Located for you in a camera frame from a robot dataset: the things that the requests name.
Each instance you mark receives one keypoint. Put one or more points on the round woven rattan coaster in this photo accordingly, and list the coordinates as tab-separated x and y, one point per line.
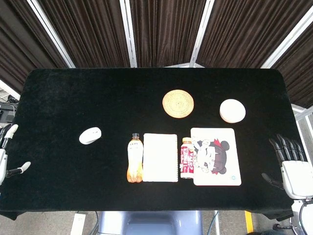
178	103

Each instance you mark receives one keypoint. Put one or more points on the dark brown curtain panel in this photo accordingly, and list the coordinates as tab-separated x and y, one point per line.
244	31
300	73
166	31
85	31
19	36

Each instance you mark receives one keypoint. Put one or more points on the blue-grey robot torso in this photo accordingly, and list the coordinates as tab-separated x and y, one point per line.
149	224

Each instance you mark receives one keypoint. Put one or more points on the black velvet tablecloth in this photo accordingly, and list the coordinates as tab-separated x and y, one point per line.
73	98

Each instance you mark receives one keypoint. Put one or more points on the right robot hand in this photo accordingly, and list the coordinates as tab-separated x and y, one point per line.
297	176

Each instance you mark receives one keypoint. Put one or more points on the low aluminium frame rail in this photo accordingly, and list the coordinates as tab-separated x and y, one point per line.
8	90
299	109

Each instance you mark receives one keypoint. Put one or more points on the white computer mouse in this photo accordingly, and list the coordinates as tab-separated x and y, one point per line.
89	136

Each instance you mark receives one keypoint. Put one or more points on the orange drink plastic bottle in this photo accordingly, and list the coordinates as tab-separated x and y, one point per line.
134	159

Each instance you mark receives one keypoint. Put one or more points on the black electronic device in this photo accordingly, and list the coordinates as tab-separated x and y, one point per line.
6	112

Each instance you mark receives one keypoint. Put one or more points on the yellow floor tape strip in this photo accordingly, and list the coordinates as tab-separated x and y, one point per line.
249	221

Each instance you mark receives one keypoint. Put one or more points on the short aluminium frame crossbar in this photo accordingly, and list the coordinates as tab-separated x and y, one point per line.
181	65

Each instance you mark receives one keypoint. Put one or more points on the white power strip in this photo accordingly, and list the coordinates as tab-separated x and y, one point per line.
78	224

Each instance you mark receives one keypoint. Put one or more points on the cartoon print mouse pad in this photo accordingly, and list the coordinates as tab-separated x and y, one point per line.
220	156

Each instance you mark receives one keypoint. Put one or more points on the cream ceramic bowl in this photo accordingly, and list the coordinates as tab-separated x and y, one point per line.
232	110

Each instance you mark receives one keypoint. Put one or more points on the red label drink bottle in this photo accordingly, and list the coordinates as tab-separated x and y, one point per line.
187	159

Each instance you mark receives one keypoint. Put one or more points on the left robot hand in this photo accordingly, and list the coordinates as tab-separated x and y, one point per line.
3	161

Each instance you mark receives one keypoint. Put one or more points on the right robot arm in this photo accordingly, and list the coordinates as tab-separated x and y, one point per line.
299	205

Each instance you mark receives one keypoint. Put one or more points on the aluminium frame post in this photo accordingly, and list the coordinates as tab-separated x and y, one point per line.
202	31
128	34
50	31
288	40

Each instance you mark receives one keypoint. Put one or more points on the cream spiral notebook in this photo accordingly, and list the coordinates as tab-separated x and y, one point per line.
160	159

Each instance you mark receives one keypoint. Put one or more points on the metal stand base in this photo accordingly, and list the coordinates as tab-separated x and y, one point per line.
281	226

